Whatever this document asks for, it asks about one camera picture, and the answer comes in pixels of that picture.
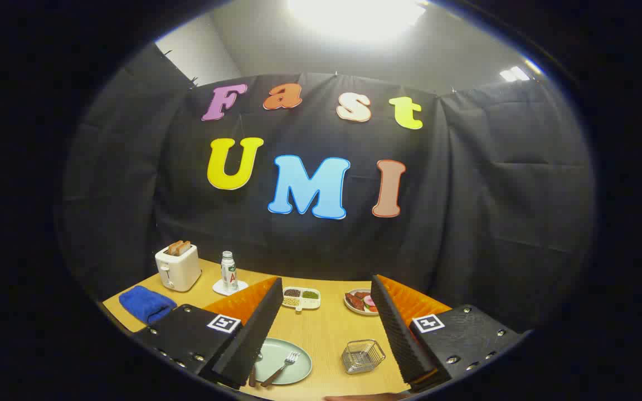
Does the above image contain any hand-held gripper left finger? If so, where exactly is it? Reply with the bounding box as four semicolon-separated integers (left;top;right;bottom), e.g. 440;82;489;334
132;277;284;389

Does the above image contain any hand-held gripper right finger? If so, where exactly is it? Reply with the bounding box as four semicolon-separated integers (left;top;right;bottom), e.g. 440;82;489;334
370;274;522;393

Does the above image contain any fork with wooden handle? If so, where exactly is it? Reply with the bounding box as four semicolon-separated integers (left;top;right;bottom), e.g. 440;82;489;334
260;351;301;388

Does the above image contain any spoon with wooden handle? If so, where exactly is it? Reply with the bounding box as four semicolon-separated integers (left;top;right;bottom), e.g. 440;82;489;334
247;351;264;388

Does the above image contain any white plate with food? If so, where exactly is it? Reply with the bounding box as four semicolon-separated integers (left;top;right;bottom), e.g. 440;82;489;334
344;288;380;316

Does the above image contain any pale green round plate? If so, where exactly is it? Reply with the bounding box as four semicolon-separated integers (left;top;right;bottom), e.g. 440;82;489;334
251;338;313;386

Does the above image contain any white square coaster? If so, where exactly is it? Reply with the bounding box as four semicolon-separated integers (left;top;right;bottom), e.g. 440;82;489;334
212;278;249;296

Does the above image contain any white divided dish with beans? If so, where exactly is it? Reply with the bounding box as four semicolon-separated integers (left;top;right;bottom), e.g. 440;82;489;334
281;286;322;312

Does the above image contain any small white drink bottle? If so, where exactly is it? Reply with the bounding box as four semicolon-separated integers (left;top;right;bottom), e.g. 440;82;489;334
221;251;239;292

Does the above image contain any white toaster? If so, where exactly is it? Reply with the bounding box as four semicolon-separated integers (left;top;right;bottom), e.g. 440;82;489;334
154;245;202;292

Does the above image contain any blue folded cloth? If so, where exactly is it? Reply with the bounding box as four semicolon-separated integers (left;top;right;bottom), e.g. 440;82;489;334
119;285;178;325

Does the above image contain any large ceiling light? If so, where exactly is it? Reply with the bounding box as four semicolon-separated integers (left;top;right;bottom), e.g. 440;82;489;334
288;0;427;42

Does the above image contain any metal wire basket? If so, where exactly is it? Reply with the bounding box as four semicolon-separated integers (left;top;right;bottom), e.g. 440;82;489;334
341;339;386;375

